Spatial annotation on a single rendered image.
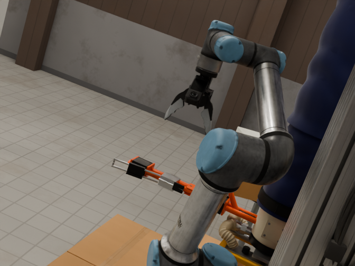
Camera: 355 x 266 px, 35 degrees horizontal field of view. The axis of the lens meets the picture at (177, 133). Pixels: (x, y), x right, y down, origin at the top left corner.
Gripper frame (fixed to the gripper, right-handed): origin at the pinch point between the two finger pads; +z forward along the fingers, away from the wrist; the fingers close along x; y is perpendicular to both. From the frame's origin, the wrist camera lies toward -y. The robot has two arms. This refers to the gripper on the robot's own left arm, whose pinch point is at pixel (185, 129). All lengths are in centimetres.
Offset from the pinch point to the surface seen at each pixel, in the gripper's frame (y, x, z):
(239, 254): 24, -31, 44
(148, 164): 42, 16, 31
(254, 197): 213, -32, 87
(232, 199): 37, -21, 30
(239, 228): 36, -28, 39
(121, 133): 427, 134, 153
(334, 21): 29, -31, -46
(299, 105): 31.1, -31.2, -15.3
